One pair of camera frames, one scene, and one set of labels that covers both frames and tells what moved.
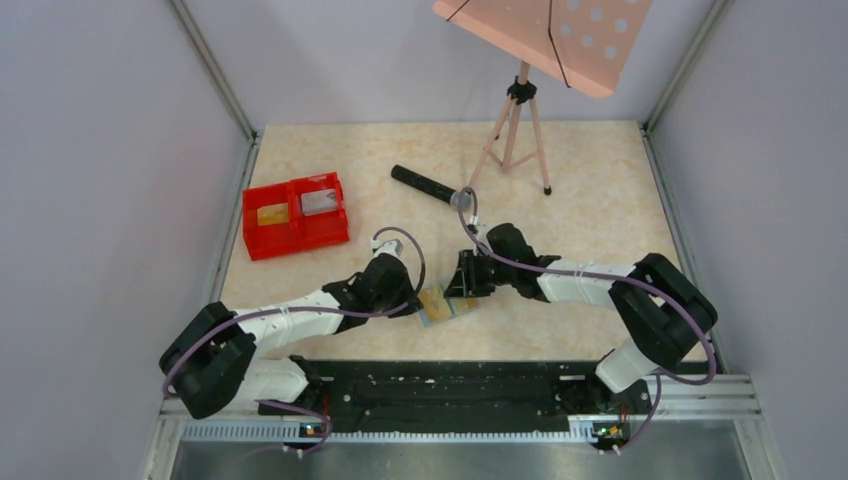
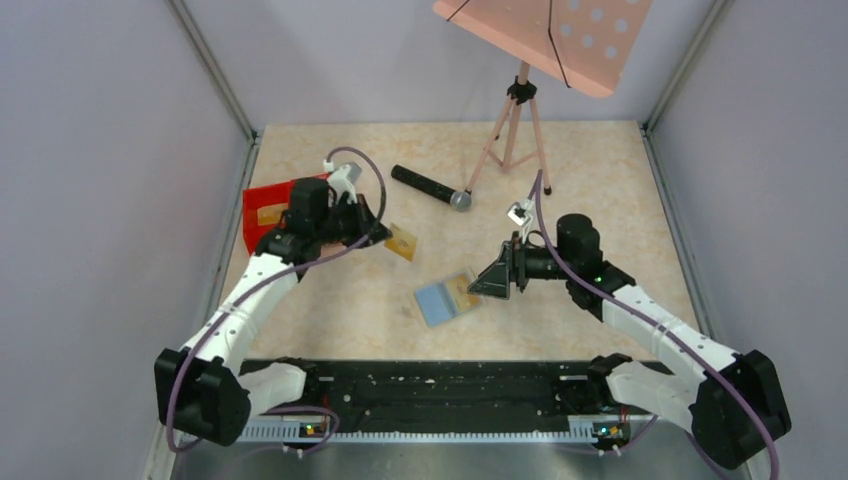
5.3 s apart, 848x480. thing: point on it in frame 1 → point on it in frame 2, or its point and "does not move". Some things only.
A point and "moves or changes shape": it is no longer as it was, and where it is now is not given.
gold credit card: [435, 304] moves or changes shape
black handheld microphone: [431, 186] does not move
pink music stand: [584, 43] does not move
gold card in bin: [273, 214] does not move
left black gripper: [403, 291] → [357, 218]
